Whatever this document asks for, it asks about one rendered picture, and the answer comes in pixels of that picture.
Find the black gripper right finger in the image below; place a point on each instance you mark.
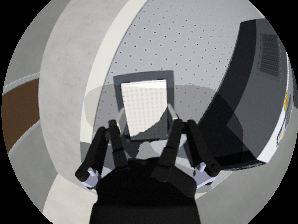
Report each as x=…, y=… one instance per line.
x=206, y=167

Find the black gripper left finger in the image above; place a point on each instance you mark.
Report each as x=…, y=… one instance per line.
x=88, y=172

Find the grey perforated base plate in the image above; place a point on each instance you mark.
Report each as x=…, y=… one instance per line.
x=196, y=39

